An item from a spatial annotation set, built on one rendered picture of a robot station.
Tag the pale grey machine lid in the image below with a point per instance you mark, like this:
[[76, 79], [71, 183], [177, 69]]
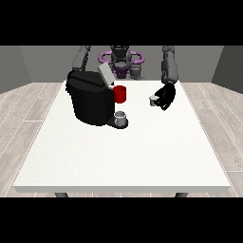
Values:
[[106, 73]]

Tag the small grey cup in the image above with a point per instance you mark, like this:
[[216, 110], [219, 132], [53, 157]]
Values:
[[120, 118]]

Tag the dark table leg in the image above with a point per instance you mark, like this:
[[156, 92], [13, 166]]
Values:
[[61, 195], [181, 195]]

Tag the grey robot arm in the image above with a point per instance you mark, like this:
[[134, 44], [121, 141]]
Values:
[[80, 60], [169, 65]]

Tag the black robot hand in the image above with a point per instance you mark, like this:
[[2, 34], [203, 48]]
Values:
[[167, 95]]

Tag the black coffee machine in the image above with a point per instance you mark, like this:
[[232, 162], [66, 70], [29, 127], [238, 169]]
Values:
[[90, 98]]

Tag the red pod holder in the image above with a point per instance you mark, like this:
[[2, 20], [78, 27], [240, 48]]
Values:
[[120, 93]]

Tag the small grey coffee pod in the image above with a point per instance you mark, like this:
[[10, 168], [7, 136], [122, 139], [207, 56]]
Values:
[[153, 101]]

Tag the grey robot trunk purple rings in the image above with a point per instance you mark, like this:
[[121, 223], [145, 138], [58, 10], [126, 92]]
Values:
[[121, 63]]

